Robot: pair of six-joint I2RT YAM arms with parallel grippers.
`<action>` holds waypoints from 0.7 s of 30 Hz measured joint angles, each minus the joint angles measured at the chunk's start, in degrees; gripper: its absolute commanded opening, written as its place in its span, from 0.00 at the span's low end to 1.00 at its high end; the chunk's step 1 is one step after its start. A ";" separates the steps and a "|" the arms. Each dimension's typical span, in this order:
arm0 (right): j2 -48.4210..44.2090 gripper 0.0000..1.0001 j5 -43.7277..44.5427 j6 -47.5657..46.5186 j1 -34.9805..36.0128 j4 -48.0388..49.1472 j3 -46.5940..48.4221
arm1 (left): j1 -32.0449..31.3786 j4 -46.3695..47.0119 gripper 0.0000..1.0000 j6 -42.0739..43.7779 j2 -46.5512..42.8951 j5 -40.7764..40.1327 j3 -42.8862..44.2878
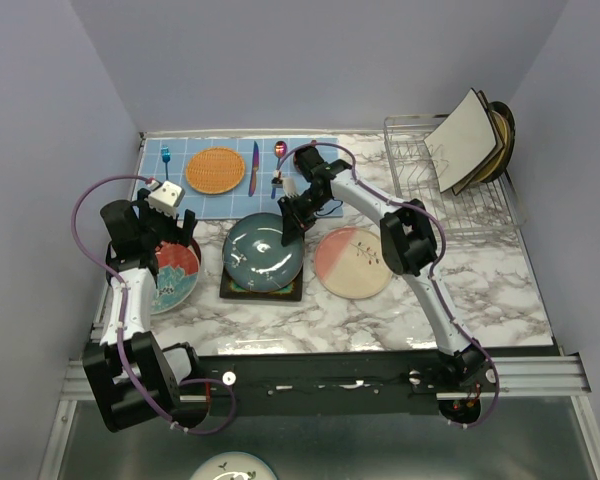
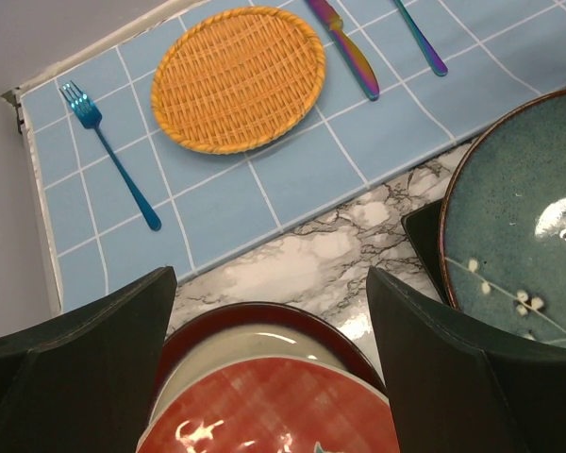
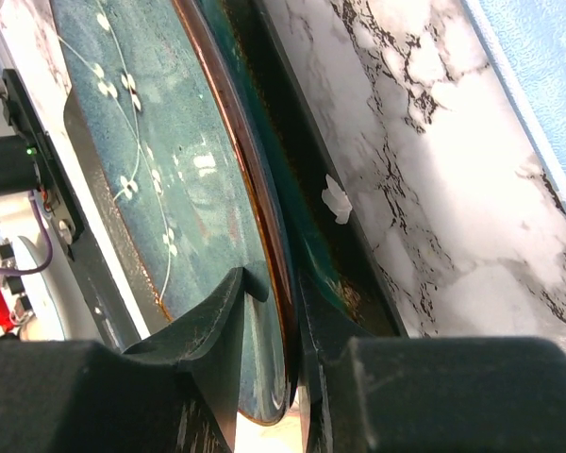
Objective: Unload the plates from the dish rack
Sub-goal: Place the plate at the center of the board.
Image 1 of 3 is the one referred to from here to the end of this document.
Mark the beige floral round plate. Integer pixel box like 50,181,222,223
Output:
314,227,392,300

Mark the blue fork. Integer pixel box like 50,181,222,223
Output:
160,145,171,181

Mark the white floral plate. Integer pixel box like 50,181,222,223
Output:
190,451,278,480

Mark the dark olive round plate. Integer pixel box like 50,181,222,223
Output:
476,101,516,183

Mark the woven wicker round trivet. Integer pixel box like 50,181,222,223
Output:
184,147,246,195

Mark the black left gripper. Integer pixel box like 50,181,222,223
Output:
137,188,197,248

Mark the black teal square plate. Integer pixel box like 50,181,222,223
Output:
219,266,304,302

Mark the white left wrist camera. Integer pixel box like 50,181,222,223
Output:
147,179,184,219

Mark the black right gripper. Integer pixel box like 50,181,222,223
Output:
276,189,328,248

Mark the blue grid placemat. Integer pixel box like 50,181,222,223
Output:
127,137,345,221

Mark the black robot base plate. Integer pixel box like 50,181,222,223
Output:
144,344,506,417

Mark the aluminium frame rail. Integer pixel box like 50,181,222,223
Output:
60,355,591,401

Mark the yellow round plate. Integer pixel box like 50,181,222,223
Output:
474,111,509,183

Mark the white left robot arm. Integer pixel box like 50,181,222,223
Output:
83,198,202,432

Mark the wire dish rack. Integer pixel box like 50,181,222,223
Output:
383,114,524,239

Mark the dark teal round plate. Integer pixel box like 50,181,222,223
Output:
222,212,305,292

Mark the iridescent knife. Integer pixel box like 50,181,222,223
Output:
248,141,260,197

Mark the iridescent spoon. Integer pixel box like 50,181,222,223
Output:
271,140,287,199

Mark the white square plate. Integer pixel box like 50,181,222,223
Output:
424,88,495,193

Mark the cream square dark-rimmed plate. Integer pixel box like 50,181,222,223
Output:
451,90,502,196

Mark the red rimmed round plate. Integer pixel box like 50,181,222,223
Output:
188,238,202,268

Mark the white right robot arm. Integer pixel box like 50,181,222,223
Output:
272,142,500,392

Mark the orange black mug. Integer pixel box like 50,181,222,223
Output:
293,150,301,172

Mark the white red rimmed plate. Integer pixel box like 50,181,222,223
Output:
151,242,200,315

